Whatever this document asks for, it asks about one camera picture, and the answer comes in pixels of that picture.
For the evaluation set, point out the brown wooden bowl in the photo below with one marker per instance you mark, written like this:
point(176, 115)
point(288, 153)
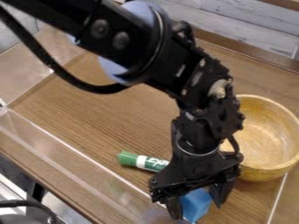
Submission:
point(268, 141)

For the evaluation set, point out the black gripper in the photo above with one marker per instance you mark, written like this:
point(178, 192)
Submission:
point(190, 171)

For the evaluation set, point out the green Expo marker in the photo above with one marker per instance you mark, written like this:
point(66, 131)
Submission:
point(150, 164)

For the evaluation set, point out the black table leg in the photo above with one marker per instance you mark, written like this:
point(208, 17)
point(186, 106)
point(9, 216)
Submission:
point(37, 192)

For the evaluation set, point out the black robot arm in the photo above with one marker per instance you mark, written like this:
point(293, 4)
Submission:
point(145, 49)

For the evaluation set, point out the clear acrylic tray wall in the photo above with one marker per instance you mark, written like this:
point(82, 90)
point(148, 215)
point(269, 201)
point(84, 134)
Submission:
point(68, 133)

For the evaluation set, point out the blue rectangular block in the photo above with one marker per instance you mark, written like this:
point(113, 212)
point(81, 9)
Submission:
point(194, 205)

